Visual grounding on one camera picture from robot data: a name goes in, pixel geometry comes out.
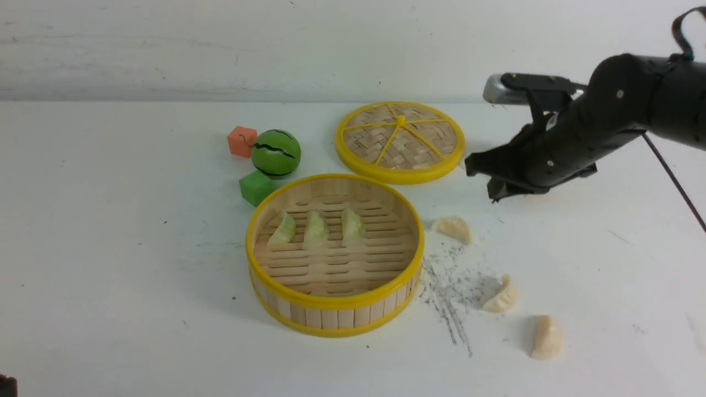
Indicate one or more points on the bamboo steamer lid yellow rim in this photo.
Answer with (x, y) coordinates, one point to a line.
(399, 142)

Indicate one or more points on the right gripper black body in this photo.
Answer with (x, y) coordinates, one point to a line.
(573, 126)

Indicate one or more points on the bamboo steamer tray yellow rim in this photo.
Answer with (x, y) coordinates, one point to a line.
(336, 291)

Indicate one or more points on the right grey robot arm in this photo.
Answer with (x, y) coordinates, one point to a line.
(677, 109)

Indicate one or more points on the green dumpling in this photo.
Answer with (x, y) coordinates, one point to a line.
(284, 233)
(316, 232)
(352, 228)

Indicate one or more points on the white dumpling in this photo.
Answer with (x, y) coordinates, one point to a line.
(548, 339)
(454, 227)
(505, 298)

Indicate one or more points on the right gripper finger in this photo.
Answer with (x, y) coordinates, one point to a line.
(499, 189)
(498, 162)

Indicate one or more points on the green foam cube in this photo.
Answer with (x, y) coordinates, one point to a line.
(255, 187)

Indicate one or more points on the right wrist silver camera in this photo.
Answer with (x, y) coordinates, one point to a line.
(497, 93)

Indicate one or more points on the green toy watermelon ball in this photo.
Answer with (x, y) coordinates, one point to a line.
(276, 153)

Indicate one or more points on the orange foam cube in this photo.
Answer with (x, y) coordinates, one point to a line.
(241, 141)

